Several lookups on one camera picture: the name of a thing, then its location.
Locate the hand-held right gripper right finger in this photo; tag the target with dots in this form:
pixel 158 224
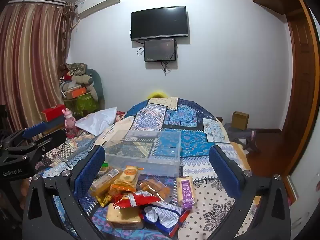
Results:
pixel 223 172

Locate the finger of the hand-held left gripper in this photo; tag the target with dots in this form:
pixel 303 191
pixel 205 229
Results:
pixel 52 140
pixel 35 130

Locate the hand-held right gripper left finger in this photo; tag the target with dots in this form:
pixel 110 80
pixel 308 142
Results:
pixel 87 172

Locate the green snack packet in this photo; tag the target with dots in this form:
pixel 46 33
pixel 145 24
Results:
pixel 105 167

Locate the yellow cracker packet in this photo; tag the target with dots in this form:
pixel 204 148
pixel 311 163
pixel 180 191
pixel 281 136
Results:
pixel 103 182

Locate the small yellow snack packet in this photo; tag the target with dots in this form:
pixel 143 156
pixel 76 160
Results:
pixel 105 200

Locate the orange and white snack packet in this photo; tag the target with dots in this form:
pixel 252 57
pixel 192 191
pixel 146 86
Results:
pixel 126 178

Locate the purple label cracker packet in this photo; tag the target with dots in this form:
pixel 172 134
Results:
pixel 186 192

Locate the red snack packet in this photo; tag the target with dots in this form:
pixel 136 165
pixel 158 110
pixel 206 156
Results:
pixel 135 200

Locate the clear-wrapped pale cracker packet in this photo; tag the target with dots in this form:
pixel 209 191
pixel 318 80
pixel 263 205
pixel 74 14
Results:
pixel 123 216

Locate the clear plastic storage container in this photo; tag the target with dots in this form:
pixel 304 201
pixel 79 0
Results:
pixel 142 150

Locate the brown biscuit packet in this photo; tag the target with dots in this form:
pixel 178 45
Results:
pixel 155 187

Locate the blue and white snack packet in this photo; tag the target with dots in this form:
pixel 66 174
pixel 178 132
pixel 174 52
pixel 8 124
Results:
pixel 160 217

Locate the red box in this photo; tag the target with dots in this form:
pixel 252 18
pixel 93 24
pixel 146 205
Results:
pixel 53 112

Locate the pink plush toy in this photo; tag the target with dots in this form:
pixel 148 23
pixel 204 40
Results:
pixel 70 120

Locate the grey cloth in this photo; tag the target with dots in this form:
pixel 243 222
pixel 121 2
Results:
pixel 237 136

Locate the green box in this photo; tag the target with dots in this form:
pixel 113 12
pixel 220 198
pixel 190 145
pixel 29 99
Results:
pixel 82 103

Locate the white plastic bag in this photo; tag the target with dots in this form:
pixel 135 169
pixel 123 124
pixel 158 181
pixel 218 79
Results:
pixel 97 121

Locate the orange box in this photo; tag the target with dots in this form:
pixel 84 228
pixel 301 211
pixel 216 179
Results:
pixel 76 93

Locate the brown cardboard box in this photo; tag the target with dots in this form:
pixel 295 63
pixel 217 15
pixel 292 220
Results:
pixel 240 120

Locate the striped brown curtain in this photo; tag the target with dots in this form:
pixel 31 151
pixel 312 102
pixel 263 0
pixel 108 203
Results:
pixel 30 60

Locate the camouflage cloth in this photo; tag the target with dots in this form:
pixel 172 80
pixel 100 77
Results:
pixel 76 68

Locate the yellow round object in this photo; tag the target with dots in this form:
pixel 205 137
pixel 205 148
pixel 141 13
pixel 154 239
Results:
pixel 156 95

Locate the white air conditioner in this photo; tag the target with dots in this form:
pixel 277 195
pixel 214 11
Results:
pixel 98 1

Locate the wooden door frame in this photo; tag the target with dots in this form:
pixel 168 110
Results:
pixel 303 80

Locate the small black wall monitor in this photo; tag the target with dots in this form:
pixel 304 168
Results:
pixel 160 50

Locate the wall-mounted black television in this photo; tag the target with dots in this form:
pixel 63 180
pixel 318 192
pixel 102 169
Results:
pixel 159 23

